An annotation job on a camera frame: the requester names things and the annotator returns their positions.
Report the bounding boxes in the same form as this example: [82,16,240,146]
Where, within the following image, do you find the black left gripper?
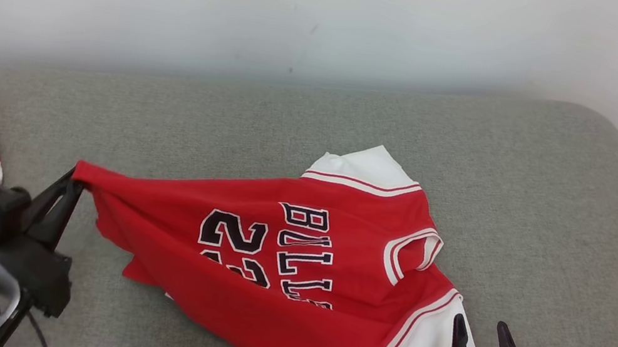
[0,155,93,321]

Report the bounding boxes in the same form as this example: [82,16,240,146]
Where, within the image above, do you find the red Bulls basketball jersey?
[42,93,519,347]

